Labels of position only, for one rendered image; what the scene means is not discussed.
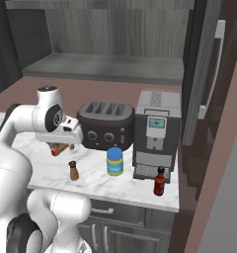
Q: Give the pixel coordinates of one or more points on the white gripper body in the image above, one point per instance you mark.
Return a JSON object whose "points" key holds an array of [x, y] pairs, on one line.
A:
{"points": [[58, 136]]}

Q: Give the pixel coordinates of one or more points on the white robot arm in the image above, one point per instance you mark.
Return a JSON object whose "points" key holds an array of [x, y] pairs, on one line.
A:
{"points": [[12, 171]]}

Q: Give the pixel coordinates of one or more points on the brown and red food item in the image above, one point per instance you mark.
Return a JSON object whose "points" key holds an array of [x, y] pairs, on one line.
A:
{"points": [[59, 148]]}

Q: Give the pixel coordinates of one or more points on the brown wooden pepper shaker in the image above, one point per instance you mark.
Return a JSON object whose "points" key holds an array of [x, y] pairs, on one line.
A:
{"points": [[73, 172]]}

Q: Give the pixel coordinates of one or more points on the dark brown four-slot toaster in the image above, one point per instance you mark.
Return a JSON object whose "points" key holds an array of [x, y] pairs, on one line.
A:
{"points": [[105, 126]]}

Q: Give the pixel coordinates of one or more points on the blue lidded yellow jar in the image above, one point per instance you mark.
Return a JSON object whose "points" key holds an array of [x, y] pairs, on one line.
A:
{"points": [[115, 163]]}

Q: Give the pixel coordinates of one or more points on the grey drawer front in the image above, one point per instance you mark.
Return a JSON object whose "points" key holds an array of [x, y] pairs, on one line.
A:
{"points": [[123, 210]]}

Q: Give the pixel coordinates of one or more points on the grey coffee machine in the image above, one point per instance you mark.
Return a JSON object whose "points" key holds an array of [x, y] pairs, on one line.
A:
{"points": [[156, 135]]}

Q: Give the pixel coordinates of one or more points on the grey cupboard door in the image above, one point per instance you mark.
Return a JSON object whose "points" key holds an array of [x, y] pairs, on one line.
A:
{"points": [[86, 235], [137, 242]]}

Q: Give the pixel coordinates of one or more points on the red hot sauce bottle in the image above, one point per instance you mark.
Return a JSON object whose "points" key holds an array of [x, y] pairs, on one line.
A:
{"points": [[159, 184]]}

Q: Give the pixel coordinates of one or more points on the open grey wall cabinet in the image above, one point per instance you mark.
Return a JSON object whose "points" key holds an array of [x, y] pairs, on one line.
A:
{"points": [[107, 39]]}

